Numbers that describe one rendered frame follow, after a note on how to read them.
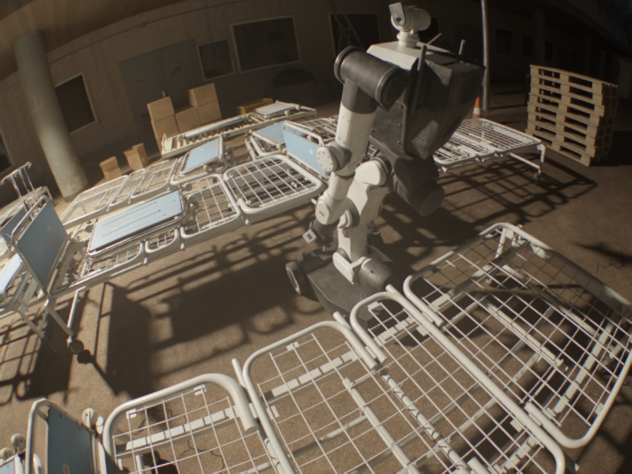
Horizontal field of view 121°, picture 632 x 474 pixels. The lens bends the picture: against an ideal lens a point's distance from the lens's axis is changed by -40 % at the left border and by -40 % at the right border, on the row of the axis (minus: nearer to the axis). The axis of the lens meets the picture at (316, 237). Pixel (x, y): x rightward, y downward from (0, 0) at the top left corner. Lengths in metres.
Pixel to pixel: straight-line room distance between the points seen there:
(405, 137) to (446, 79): 0.22
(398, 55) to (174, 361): 1.74
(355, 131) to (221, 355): 1.34
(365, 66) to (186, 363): 1.62
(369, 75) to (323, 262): 1.27
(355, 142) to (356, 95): 0.14
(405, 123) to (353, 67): 0.23
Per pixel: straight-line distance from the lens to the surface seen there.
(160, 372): 1.82
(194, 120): 5.44
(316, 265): 1.73
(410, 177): 0.92
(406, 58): 0.79
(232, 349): 1.70
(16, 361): 3.00
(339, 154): 0.81
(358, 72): 0.69
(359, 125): 0.75
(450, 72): 0.75
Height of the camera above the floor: 1.30
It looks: 35 degrees down
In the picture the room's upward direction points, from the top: 9 degrees counter-clockwise
